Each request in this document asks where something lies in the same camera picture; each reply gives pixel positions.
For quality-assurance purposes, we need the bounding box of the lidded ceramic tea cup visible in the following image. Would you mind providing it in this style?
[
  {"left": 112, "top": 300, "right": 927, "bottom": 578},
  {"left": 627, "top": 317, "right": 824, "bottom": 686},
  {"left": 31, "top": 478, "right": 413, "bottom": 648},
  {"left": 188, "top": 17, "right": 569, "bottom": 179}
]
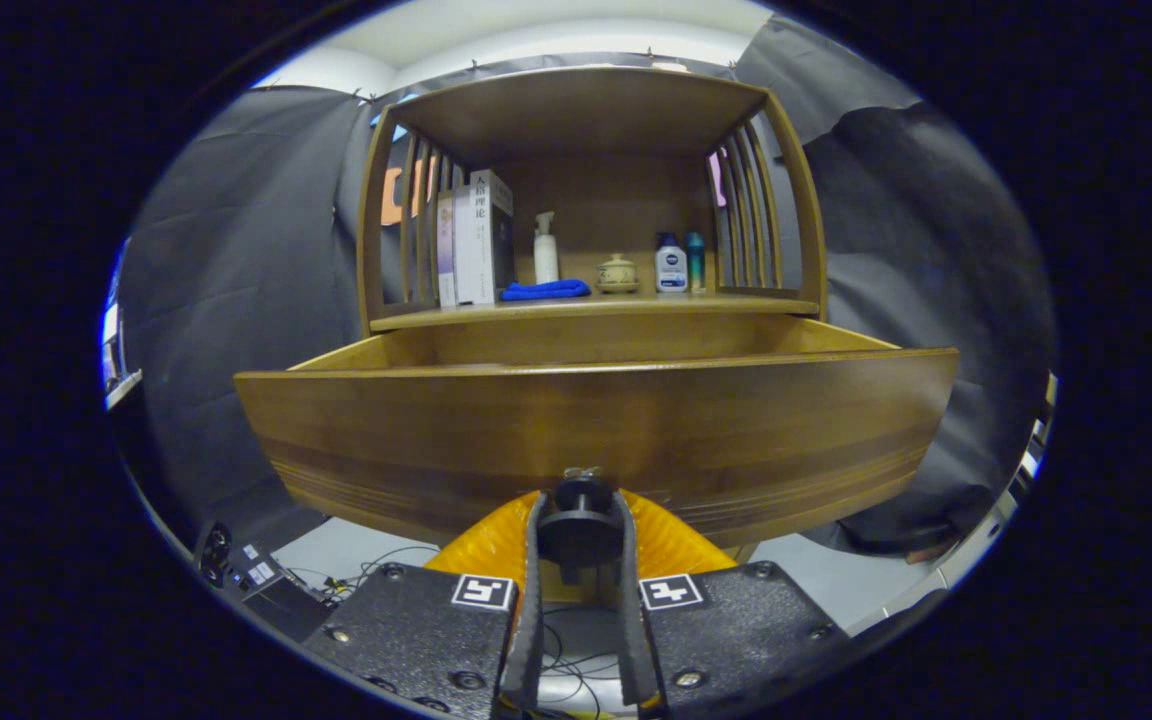
[{"left": 596, "top": 253, "right": 641, "bottom": 294}]

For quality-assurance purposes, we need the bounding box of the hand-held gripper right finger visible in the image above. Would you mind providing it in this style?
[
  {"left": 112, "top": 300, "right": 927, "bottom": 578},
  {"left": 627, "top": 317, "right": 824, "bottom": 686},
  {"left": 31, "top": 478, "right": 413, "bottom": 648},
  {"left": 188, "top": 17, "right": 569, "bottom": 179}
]
[{"left": 614, "top": 488, "right": 852, "bottom": 719}]

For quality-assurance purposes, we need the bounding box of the black electronic device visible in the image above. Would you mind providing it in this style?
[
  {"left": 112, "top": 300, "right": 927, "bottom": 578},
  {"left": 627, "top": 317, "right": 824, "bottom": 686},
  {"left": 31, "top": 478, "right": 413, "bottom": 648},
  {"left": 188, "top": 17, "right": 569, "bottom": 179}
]
[{"left": 198, "top": 523, "right": 337, "bottom": 641}]

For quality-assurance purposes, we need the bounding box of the wooden countertop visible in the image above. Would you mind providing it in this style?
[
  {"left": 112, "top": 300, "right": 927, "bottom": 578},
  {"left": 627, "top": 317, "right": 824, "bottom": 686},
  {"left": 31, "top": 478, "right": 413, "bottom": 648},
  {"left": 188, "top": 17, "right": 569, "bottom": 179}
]
[{"left": 371, "top": 290, "right": 822, "bottom": 333}]

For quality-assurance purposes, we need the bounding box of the white lotion bottle blue cap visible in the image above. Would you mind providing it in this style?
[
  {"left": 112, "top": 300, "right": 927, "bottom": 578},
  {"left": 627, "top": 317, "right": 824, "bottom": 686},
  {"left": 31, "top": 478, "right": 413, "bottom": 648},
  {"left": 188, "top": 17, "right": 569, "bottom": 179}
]
[{"left": 655, "top": 233, "right": 689, "bottom": 294}]

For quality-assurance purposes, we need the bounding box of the white pump bottle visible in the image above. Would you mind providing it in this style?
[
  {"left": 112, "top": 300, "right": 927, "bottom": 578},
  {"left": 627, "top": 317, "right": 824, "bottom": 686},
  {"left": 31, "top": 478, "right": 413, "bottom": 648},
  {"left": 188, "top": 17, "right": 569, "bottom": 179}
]
[{"left": 533, "top": 211, "right": 560, "bottom": 285}]

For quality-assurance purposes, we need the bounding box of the blue folded cloth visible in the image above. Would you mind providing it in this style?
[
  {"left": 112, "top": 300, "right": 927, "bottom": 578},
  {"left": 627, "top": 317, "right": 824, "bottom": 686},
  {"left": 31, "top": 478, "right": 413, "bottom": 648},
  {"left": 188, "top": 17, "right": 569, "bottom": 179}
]
[{"left": 500, "top": 279, "right": 592, "bottom": 302}]

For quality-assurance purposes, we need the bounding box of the wooden cabinet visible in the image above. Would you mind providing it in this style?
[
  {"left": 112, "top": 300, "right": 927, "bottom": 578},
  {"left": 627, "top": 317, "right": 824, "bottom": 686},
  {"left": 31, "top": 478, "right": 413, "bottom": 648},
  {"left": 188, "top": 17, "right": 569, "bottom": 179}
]
[{"left": 356, "top": 65, "right": 829, "bottom": 336}]

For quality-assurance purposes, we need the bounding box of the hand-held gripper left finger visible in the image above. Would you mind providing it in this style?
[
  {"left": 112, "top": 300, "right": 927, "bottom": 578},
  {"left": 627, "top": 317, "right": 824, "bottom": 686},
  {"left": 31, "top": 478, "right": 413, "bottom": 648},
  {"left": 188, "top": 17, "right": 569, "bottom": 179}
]
[{"left": 301, "top": 488, "right": 549, "bottom": 720}]

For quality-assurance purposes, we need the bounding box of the white book with portrait cover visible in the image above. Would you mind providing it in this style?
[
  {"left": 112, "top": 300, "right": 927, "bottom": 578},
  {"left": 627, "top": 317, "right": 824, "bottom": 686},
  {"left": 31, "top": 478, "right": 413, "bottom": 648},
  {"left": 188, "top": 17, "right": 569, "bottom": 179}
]
[{"left": 453, "top": 169, "right": 516, "bottom": 306}]

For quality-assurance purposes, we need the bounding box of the wooden drawer with black knob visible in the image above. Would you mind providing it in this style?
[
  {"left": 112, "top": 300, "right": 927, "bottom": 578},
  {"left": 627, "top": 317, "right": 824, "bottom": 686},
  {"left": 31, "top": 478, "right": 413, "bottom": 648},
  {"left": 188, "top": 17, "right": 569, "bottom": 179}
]
[{"left": 234, "top": 318, "right": 961, "bottom": 586}]

